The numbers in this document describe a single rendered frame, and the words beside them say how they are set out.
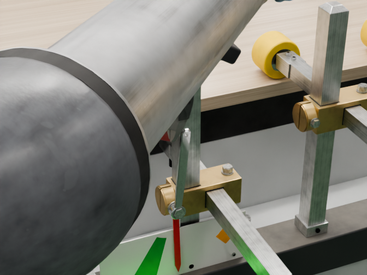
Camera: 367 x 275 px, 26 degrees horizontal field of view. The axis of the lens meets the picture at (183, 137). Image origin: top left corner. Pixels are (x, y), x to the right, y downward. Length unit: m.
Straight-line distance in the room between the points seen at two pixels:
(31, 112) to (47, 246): 0.06
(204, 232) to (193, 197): 0.08
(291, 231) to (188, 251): 0.22
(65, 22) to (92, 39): 1.36
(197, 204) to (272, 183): 0.39
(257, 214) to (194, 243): 0.33
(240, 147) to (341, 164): 0.27
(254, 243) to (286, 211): 0.48
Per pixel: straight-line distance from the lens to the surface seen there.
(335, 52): 1.29
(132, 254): 1.31
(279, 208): 1.67
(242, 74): 1.56
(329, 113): 1.33
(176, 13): 0.52
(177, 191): 1.23
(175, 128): 1.10
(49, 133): 0.34
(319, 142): 1.36
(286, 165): 1.66
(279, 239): 1.46
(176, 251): 1.33
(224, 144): 1.55
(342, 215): 1.53
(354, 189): 1.75
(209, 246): 1.36
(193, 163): 1.26
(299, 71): 1.45
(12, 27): 1.81
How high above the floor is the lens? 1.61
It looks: 31 degrees down
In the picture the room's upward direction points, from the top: straight up
